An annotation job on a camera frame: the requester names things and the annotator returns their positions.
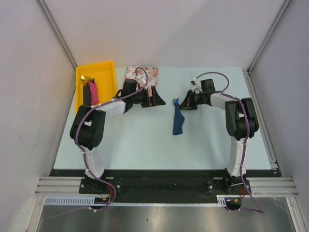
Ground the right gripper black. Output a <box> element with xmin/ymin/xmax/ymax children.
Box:
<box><xmin>178</xmin><ymin>89</ymin><xmax>206</xmax><ymax>111</ymax></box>

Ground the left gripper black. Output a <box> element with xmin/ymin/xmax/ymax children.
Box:
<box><xmin>130</xmin><ymin>86</ymin><xmax>165</xmax><ymax>108</ymax></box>

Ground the dark blue paper napkin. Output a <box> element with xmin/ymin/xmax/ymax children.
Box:
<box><xmin>173</xmin><ymin>107</ymin><xmax>185</xmax><ymax>135</ymax></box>

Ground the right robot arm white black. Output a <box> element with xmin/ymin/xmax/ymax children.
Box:
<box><xmin>177</xmin><ymin>79</ymin><xmax>259</xmax><ymax>194</ymax></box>

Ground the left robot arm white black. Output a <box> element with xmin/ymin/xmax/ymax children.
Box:
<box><xmin>70</xmin><ymin>79</ymin><xmax>166</xmax><ymax>193</ymax></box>

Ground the black rolled napkin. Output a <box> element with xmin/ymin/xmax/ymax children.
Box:
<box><xmin>83</xmin><ymin>84</ymin><xmax>92</xmax><ymax>106</ymax></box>

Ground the floral pattern tray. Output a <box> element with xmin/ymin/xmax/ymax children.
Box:
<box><xmin>125</xmin><ymin>66</ymin><xmax>158</xmax><ymax>86</ymax></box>

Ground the yellow plastic bin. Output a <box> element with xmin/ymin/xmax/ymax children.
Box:
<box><xmin>75</xmin><ymin>61</ymin><xmax>118</xmax><ymax>112</ymax></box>

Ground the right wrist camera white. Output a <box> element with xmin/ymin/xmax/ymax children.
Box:
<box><xmin>191</xmin><ymin>78</ymin><xmax>201</xmax><ymax>93</ymax></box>

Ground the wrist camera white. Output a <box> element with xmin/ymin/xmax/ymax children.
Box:
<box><xmin>191</xmin><ymin>78</ymin><xmax>201</xmax><ymax>93</ymax></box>
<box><xmin>137</xmin><ymin>76</ymin><xmax>151</xmax><ymax>88</ymax></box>

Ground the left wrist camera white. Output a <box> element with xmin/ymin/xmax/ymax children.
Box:
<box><xmin>137</xmin><ymin>76</ymin><xmax>151</xmax><ymax>88</ymax></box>

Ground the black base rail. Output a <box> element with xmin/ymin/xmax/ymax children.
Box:
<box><xmin>49</xmin><ymin>169</ymin><xmax>281</xmax><ymax>204</ymax></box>

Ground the aluminium frame rail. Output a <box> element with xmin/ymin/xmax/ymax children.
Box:
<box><xmin>35</xmin><ymin>176</ymin><xmax>298</xmax><ymax>197</ymax></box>

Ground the white slotted cable duct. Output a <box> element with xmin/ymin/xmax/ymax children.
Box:
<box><xmin>44</xmin><ymin>196</ymin><xmax>226</xmax><ymax>207</ymax></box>

